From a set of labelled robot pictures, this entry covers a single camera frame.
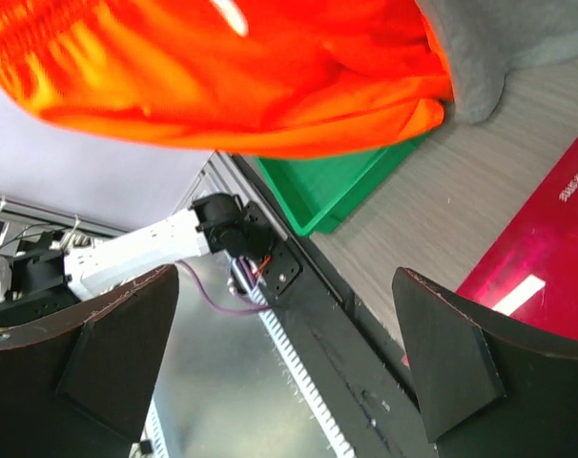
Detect green plastic tray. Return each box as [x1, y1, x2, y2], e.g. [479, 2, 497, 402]
[256, 134, 427, 237]

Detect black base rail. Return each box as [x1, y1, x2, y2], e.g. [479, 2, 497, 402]
[207, 153, 437, 457]

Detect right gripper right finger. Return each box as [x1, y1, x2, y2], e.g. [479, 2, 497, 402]
[392, 267, 578, 457]

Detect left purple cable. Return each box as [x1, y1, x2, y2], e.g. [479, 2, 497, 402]
[180, 257, 271, 317]

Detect red folder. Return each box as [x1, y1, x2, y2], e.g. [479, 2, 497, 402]
[457, 136, 578, 341]

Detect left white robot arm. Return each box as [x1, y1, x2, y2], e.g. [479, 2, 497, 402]
[0, 193, 275, 302]

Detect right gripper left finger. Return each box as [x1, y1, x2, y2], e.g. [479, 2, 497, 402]
[0, 264, 179, 457]

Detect white cable duct strip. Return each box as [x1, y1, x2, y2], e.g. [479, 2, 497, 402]
[145, 304, 357, 458]

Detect orange shorts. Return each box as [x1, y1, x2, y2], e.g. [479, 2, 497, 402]
[0, 1, 454, 159]

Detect grey shorts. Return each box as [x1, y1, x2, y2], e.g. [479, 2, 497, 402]
[417, 0, 578, 124]

